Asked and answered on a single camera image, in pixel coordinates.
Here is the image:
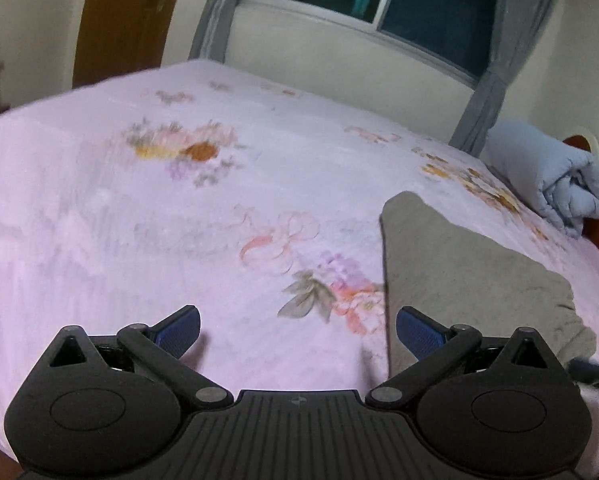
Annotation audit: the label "grey-green pants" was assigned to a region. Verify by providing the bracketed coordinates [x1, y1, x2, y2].
[380, 192, 597, 374]

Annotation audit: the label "grey curtain near door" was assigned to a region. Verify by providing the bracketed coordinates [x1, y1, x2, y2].
[188, 0, 240, 63]

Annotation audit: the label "pink floral bed sheet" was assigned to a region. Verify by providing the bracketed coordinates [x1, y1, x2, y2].
[0, 60, 599, 479]

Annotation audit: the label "grey curtain near headboard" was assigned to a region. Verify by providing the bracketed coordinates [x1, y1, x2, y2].
[449, 0, 555, 156]

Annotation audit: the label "rolled light blue quilt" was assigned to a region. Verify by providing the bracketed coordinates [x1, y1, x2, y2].
[484, 120, 599, 238]

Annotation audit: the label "brown wooden door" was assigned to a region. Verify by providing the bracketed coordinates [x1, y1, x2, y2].
[72, 0, 177, 88]

